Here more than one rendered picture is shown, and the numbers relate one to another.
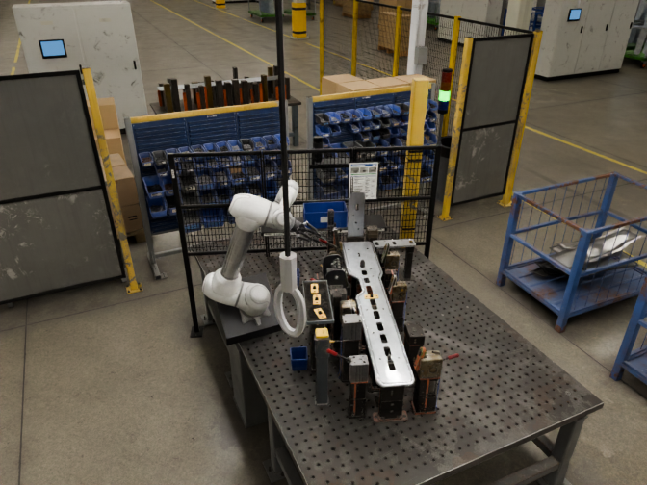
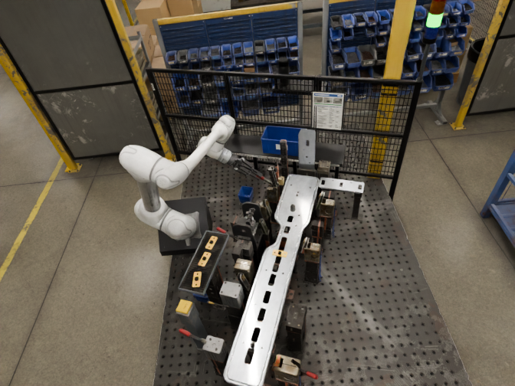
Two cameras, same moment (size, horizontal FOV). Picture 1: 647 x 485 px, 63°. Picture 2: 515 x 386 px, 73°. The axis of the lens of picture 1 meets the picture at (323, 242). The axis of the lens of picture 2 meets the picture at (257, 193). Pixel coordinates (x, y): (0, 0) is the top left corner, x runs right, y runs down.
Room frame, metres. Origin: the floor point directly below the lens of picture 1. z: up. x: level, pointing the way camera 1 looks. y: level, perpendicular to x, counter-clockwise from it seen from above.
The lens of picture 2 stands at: (1.49, -0.75, 2.67)
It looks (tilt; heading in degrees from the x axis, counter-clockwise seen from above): 45 degrees down; 28
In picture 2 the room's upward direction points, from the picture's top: 8 degrees counter-clockwise
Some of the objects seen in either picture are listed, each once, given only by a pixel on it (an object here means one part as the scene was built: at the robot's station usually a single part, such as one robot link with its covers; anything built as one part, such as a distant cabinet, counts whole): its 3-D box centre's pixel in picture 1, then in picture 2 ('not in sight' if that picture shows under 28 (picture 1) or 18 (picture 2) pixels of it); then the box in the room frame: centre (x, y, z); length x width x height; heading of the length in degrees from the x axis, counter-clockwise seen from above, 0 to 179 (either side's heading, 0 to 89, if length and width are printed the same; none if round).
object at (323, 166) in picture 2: (371, 249); (323, 182); (3.29, -0.34, 0.88); 0.08 x 0.08 x 0.36; 5
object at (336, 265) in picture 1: (334, 296); (251, 239); (2.62, -0.07, 0.94); 0.18 x 0.13 x 0.49; 5
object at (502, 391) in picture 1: (354, 310); (287, 243); (2.83, -0.21, 0.68); 2.56 x 1.61 x 0.04; 25
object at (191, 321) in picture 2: (322, 369); (195, 327); (2.02, 0.01, 0.92); 0.08 x 0.08 x 0.44; 5
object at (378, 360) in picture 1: (373, 299); (280, 256); (2.52, -0.29, 1.00); 1.38 x 0.22 x 0.02; 5
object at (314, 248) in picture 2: (397, 306); (312, 263); (2.61, -0.45, 0.87); 0.12 x 0.09 x 0.35; 95
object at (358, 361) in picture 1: (357, 387); (219, 358); (1.94, -0.17, 0.88); 0.11 x 0.10 x 0.36; 95
